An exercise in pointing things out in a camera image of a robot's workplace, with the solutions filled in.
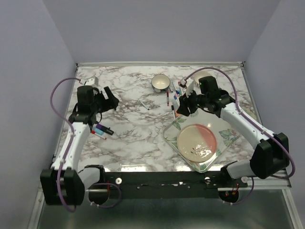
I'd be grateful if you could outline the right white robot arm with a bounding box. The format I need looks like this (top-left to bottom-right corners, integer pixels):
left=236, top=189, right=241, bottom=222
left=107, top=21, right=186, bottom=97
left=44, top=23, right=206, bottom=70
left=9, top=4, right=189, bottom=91
left=177, top=76, right=290, bottom=187

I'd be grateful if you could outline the black mounting base bar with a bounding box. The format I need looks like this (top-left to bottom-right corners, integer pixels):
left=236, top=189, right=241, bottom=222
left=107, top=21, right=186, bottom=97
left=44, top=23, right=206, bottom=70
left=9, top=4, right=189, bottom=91
left=89, top=171, right=248, bottom=203

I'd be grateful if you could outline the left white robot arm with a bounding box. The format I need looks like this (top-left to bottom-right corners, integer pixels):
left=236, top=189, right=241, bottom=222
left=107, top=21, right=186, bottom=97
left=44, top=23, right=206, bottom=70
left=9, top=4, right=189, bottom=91
left=40, top=85, right=119, bottom=207

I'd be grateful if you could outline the striped cream bowl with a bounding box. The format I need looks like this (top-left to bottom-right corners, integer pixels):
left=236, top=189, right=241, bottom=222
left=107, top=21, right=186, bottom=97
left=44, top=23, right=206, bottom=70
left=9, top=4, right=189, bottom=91
left=193, top=70, right=212, bottom=88

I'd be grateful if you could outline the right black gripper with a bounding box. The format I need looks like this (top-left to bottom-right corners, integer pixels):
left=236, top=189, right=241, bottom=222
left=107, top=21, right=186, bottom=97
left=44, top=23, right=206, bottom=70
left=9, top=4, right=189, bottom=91
left=176, top=87, right=209, bottom=116

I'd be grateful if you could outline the dark rimmed ceramic bowl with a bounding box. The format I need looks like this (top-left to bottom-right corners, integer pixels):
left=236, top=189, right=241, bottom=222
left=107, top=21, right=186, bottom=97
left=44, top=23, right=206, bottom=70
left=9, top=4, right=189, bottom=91
left=151, top=74, right=171, bottom=93

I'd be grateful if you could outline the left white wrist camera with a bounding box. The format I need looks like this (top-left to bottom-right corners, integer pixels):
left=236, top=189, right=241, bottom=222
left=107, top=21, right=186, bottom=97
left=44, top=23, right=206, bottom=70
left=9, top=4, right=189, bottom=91
left=84, top=76, right=99, bottom=87

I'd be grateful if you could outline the pink and cream plate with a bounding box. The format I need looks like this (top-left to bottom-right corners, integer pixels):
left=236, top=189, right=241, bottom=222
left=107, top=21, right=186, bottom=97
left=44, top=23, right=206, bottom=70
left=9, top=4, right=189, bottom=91
left=177, top=124, right=217, bottom=163

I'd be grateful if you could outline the floral rectangular tray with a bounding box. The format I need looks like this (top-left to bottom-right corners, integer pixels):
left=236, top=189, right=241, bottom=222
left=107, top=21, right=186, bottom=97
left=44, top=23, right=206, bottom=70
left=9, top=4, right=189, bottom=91
left=163, top=109, right=241, bottom=173

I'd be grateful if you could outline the white pen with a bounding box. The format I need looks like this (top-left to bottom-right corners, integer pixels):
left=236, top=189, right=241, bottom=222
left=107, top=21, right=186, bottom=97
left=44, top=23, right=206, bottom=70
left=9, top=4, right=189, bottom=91
left=139, top=100, right=150, bottom=110

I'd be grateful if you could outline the red thin marker left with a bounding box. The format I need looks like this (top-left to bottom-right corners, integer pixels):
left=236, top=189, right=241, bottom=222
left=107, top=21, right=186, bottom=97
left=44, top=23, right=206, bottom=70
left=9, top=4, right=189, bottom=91
left=91, top=130, right=107, bottom=140

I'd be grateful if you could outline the black capped white marker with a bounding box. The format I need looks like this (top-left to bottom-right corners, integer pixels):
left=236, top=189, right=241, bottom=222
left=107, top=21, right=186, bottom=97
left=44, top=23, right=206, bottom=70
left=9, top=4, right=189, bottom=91
left=171, top=105, right=176, bottom=119

